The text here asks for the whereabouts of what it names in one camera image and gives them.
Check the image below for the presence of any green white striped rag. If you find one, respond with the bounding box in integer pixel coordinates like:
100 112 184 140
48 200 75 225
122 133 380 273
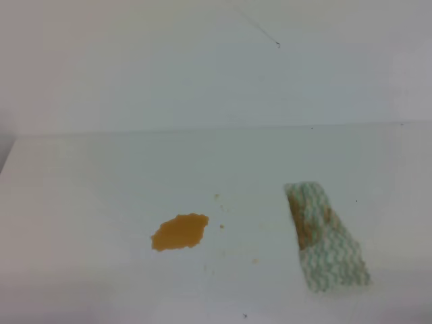
284 182 372 293

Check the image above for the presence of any brown coffee stain puddle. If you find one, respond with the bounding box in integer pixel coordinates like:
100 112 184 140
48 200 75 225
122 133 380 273
151 213 209 252

